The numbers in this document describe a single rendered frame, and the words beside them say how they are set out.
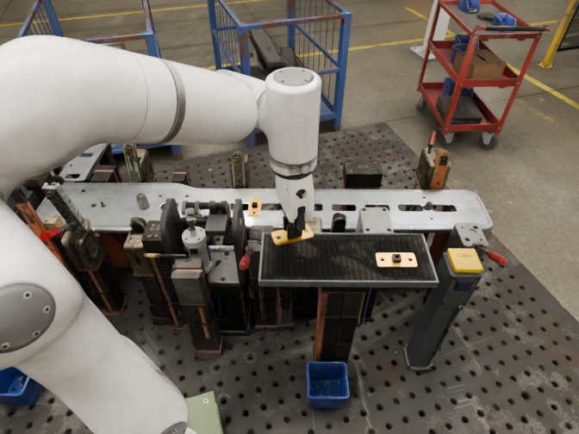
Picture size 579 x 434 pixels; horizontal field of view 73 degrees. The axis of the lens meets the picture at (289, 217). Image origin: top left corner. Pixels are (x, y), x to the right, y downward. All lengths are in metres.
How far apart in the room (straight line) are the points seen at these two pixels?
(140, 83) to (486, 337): 1.24
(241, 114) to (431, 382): 0.99
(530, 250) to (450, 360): 1.60
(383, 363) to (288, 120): 0.86
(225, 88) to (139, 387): 0.41
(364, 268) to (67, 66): 0.66
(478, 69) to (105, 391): 2.98
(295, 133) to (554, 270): 2.32
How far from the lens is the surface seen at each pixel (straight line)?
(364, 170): 1.33
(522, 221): 3.00
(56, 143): 0.38
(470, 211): 1.31
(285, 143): 0.63
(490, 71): 3.27
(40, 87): 0.37
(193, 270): 0.97
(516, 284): 1.59
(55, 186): 1.10
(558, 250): 2.92
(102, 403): 0.61
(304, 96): 0.59
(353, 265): 0.86
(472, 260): 0.94
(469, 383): 1.32
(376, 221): 1.03
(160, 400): 0.65
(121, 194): 1.36
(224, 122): 0.48
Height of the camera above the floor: 1.82
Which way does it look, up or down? 44 degrees down
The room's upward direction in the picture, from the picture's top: straight up
